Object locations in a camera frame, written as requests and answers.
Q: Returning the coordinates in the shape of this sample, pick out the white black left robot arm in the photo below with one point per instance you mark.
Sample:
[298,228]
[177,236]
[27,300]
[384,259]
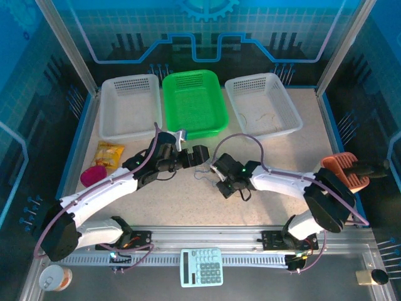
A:
[103,191]

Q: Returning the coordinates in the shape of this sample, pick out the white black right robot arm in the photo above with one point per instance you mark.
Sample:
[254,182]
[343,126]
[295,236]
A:
[329,203]

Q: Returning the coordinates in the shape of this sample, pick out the green perforated plastic basket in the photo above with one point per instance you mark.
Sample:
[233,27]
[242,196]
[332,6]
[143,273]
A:
[194,103]

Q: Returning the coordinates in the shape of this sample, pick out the yellow snack bag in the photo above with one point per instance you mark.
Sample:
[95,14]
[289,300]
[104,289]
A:
[108,153]

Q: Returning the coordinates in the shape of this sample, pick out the white perforated plastic basket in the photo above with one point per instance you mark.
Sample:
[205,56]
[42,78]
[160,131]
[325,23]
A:
[128,106]
[263,103]

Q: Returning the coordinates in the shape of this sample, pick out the pink lidded cup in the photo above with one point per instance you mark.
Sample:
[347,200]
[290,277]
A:
[94,175]

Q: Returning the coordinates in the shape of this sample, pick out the light blue calculator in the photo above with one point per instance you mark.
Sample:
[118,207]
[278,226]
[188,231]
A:
[202,268]

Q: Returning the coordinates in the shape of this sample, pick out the orange slotted utensil holder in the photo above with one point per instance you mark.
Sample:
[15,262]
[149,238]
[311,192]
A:
[336,161]

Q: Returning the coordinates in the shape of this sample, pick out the small black control box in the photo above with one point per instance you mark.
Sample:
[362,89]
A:
[296,261]
[120,259]

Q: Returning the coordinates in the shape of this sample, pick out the tin can with pull tab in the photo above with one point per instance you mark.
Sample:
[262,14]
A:
[54,277]

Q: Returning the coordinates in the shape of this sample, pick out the beige block with black cap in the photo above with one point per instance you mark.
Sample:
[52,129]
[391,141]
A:
[371,277]

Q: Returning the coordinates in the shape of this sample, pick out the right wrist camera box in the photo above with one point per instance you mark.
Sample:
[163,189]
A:
[216,172]

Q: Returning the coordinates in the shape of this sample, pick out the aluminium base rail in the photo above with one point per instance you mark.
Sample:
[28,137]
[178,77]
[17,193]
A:
[203,233]

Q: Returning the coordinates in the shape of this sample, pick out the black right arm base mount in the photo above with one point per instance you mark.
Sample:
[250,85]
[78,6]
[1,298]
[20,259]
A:
[271,239]

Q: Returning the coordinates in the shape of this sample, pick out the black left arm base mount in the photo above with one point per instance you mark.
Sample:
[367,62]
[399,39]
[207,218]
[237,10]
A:
[141,239]

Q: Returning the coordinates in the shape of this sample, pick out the aluminium frame post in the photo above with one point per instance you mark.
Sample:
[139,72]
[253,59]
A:
[72,53]
[341,53]

